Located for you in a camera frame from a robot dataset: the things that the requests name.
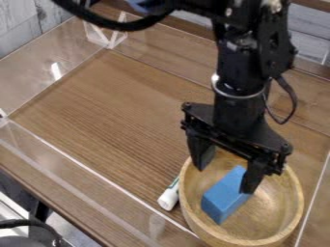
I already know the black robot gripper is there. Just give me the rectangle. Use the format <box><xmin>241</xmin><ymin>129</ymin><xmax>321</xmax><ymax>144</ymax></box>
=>
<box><xmin>181</xmin><ymin>93</ymin><xmax>293</xmax><ymax>194</ymax></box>

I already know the blue rectangular block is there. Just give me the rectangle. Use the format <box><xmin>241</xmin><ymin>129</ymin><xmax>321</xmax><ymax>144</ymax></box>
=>
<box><xmin>202</xmin><ymin>165</ymin><xmax>252</xmax><ymax>225</ymax></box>

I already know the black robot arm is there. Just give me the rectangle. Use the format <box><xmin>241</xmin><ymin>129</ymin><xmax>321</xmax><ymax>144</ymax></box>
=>
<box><xmin>129</xmin><ymin>0</ymin><xmax>298</xmax><ymax>194</ymax></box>

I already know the brown wooden bowl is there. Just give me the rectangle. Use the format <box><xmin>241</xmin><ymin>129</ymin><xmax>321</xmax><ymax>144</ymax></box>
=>
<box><xmin>179</xmin><ymin>151</ymin><xmax>305</xmax><ymax>247</ymax></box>

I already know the white green-capped marker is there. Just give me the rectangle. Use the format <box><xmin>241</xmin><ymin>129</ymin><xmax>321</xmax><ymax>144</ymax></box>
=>
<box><xmin>158</xmin><ymin>178</ymin><xmax>179</xmax><ymax>211</ymax></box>

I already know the black metal stand base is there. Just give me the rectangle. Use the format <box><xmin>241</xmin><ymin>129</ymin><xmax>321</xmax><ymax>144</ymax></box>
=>
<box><xmin>0</xmin><ymin>226</ymin><xmax>75</xmax><ymax>247</ymax></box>

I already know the clear acrylic corner bracket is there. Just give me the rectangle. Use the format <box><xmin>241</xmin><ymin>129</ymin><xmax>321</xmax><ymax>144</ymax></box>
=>
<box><xmin>83</xmin><ymin>21</ymin><xmax>129</xmax><ymax>50</ymax></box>

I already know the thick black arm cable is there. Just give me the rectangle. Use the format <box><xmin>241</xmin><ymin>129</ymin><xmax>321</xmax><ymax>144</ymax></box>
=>
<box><xmin>51</xmin><ymin>0</ymin><xmax>178</xmax><ymax>33</ymax></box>

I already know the black cable lower left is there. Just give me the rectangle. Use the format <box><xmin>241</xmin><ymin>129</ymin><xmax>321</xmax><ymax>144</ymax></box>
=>
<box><xmin>0</xmin><ymin>218</ymin><xmax>62</xmax><ymax>244</ymax></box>

